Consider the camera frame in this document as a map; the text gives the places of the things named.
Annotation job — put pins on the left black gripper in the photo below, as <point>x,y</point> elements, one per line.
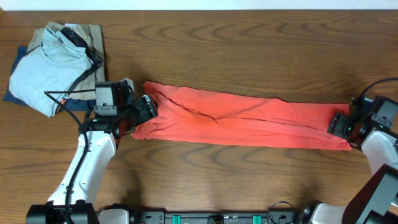
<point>148,106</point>

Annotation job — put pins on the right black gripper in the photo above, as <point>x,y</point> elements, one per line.
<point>336,125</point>

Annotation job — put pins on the red soccer t-shirt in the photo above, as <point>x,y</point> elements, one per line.
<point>193,115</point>

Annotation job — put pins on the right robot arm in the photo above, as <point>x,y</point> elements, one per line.
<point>371,204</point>

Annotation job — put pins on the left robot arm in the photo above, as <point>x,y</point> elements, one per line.
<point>73,200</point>

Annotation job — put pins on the folded black jacket orange trim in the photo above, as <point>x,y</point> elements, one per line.
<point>67,97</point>

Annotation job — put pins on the folded khaki garment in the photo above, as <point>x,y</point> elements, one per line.
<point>89,37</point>

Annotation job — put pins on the folded light grey shirt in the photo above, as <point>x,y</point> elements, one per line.
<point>53,66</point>

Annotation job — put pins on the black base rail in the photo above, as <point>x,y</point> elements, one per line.
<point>202,217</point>

